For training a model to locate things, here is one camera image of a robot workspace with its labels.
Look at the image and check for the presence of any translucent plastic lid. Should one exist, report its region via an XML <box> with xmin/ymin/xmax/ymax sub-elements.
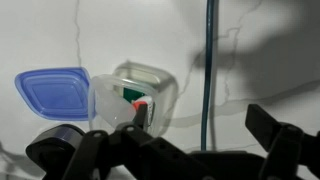
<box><xmin>88</xmin><ymin>74</ymin><xmax>138</xmax><ymax>130</ymax></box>

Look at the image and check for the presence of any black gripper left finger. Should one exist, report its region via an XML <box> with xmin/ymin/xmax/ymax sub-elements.
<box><xmin>61</xmin><ymin>103</ymin><xmax>214</xmax><ymax>180</ymax></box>

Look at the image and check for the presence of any blue plastic lid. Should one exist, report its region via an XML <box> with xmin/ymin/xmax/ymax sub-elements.
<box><xmin>14</xmin><ymin>67</ymin><xmax>98</xmax><ymax>122</ymax></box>

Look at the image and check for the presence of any green packet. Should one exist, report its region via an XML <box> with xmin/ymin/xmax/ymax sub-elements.
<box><xmin>122</xmin><ymin>87</ymin><xmax>156</xmax><ymax>128</ymax></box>

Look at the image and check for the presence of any long black power cable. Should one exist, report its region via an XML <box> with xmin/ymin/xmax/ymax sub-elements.
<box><xmin>200</xmin><ymin>0</ymin><xmax>216</xmax><ymax>152</ymax></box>

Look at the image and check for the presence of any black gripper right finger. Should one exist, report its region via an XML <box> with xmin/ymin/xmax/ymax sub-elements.
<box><xmin>245</xmin><ymin>103</ymin><xmax>320</xmax><ymax>180</ymax></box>

